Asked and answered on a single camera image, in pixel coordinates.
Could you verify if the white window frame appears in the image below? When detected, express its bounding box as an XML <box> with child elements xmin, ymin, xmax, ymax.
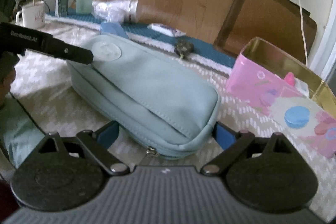
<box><xmin>310</xmin><ymin>0</ymin><xmax>336</xmax><ymax>83</ymax></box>

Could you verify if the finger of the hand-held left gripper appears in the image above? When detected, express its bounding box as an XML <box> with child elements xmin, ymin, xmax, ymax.
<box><xmin>42</xmin><ymin>35</ymin><xmax>94</xmax><ymax>65</ymax></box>

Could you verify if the white mug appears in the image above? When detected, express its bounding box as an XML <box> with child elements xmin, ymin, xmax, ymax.
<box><xmin>16</xmin><ymin>1</ymin><xmax>46</xmax><ymax>29</ymax></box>

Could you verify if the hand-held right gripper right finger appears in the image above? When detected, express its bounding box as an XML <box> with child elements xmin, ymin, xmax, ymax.
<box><xmin>201</xmin><ymin>122</ymin><xmax>298</xmax><ymax>176</ymax></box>

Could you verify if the brown woven chair cushion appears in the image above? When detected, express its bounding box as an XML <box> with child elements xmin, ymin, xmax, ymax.
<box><xmin>213</xmin><ymin>0</ymin><xmax>318</xmax><ymax>64</ymax></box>

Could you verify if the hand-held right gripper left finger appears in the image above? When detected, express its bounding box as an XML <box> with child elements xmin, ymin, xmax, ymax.
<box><xmin>38</xmin><ymin>120</ymin><xmax>130</xmax><ymax>176</ymax></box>

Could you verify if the white cable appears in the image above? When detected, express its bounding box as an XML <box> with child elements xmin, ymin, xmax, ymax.
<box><xmin>290</xmin><ymin>0</ymin><xmax>309</xmax><ymax>67</ymax></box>

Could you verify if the pink macaron print tin box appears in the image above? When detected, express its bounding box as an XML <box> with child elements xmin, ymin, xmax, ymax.
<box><xmin>226</xmin><ymin>38</ymin><xmax>336</xmax><ymax>159</ymax></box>

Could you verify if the clear white plastic bag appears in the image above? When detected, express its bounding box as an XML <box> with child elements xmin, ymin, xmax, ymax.
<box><xmin>92</xmin><ymin>0</ymin><xmax>139</xmax><ymax>24</ymax></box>

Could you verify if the dark green tube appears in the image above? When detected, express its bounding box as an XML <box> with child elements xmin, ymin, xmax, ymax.
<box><xmin>56</xmin><ymin>0</ymin><xmax>69</xmax><ymax>17</ymax></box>

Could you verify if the white packet purple label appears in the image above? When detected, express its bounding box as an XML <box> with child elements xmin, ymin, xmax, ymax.
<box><xmin>147</xmin><ymin>23</ymin><xmax>186</xmax><ymax>38</ymax></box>

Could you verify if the blue soft pad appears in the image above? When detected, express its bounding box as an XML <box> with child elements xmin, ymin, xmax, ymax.
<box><xmin>100</xmin><ymin>22</ymin><xmax>128</xmax><ymax>38</ymax></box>

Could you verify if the person's left hand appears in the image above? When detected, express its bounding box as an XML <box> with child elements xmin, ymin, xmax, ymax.
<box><xmin>0</xmin><ymin>77</ymin><xmax>13</xmax><ymax>106</ymax></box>

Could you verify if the light green cup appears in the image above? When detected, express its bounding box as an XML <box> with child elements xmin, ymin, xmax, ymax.
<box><xmin>76</xmin><ymin>0</ymin><xmax>94</xmax><ymax>14</ymax></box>

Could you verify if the light teal fabric pouch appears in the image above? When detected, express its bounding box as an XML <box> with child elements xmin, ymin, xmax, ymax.
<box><xmin>66</xmin><ymin>34</ymin><xmax>221</xmax><ymax>160</ymax></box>

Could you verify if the pink mesh sponge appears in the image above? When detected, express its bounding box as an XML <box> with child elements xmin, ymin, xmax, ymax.
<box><xmin>285</xmin><ymin>72</ymin><xmax>296</xmax><ymax>86</ymax></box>

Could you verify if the dark cloth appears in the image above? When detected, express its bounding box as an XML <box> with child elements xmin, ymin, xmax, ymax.
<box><xmin>0</xmin><ymin>0</ymin><xmax>17</xmax><ymax>21</ymax></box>

